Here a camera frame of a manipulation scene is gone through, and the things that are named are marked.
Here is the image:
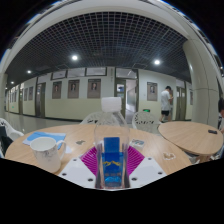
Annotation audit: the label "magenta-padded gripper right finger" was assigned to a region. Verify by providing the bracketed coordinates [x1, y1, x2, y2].
[128, 146, 167, 190]

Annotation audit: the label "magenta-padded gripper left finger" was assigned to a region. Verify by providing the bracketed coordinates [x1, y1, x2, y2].
[58, 146, 99, 190]

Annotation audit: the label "clear water bottle blue label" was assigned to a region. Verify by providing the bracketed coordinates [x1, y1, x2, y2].
[93, 96, 131, 191]

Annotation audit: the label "white ceramic mug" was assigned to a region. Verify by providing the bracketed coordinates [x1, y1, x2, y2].
[29, 136, 67, 175]

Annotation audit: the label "light blue paper sheet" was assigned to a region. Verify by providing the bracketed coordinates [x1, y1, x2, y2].
[22, 130, 73, 155]

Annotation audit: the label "round wooden side table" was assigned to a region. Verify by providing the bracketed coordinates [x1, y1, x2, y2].
[158, 120, 224, 158]

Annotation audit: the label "person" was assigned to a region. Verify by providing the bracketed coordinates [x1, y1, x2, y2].
[217, 97, 224, 133]
[159, 85, 175, 123]

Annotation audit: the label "brown wooden door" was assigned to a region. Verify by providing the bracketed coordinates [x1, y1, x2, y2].
[35, 82, 47, 118]

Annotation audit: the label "round ceiling lights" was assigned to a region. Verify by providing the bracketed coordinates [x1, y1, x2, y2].
[9, 54, 162, 86]

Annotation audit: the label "framed wall portraits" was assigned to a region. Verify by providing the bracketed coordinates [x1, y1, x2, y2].
[9, 78, 194, 106]

